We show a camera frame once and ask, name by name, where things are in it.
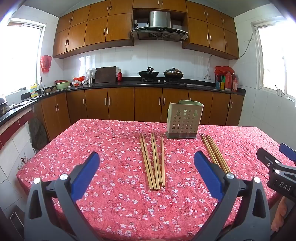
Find window with white frame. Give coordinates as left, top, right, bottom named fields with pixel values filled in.
left=251, top=20, right=296, bottom=102

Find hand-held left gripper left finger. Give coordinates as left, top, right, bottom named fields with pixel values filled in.
left=23, top=151, right=103, bottom=241

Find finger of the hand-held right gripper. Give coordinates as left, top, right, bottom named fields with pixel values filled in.
left=256, top=147, right=292, bottom=176
left=279, top=143, right=296, bottom=161

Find grey wall cable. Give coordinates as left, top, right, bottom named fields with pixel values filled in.
left=239, top=30, right=254, bottom=58

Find pale green perforated utensil holder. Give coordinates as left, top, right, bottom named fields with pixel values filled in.
left=166, top=100, right=204, bottom=139

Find window beside sink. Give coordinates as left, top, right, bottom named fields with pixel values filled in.
left=0, top=20, right=47, bottom=95

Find dark wooden cutting board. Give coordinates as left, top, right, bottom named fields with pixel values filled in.
left=94, top=66, right=117, bottom=83

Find green basin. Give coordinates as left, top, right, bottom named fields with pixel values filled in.
left=55, top=81, right=71, bottom=90

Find hanging red plastic bag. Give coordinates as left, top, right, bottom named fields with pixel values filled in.
left=40, top=55, right=52, bottom=74

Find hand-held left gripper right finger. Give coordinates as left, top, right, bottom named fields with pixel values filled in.
left=194, top=151, right=271, bottom=241

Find dark pot with lid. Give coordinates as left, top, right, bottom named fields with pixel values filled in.
left=163, top=68, right=184, bottom=80

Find black kitchen countertop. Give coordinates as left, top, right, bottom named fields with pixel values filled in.
left=0, top=77, right=246, bottom=126

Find red and white plastic bag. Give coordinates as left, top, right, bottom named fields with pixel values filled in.
left=72, top=76, right=88, bottom=87

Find wooden wall cabinets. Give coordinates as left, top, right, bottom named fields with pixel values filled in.
left=53, top=0, right=239, bottom=59

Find red floral tablecloth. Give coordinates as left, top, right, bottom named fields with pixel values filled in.
left=16, top=119, right=296, bottom=241

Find steel range hood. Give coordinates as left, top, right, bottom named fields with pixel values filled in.
left=131, top=11, right=188, bottom=42

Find colourful seasoning boxes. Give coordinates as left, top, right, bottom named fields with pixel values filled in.
left=216, top=74, right=226, bottom=90

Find black wok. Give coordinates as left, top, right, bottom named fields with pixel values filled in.
left=138, top=66, right=159, bottom=81

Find person's right hand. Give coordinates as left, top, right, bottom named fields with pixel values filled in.
left=271, top=197, right=289, bottom=232

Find black gas stove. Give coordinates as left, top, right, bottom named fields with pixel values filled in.
left=136, top=79, right=188, bottom=86

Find wooden chopstick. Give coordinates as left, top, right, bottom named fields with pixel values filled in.
left=139, top=133, right=153, bottom=192
left=203, top=134, right=221, bottom=167
left=206, top=134, right=229, bottom=174
left=208, top=134, right=232, bottom=174
left=142, top=134, right=157, bottom=191
left=200, top=134, right=218, bottom=165
left=151, top=133, right=160, bottom=191
left=153, top=133, right=163, bottom=188

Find wooden base cabinets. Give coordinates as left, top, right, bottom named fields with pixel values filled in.
left=32, top=87, right=245, bottom=142

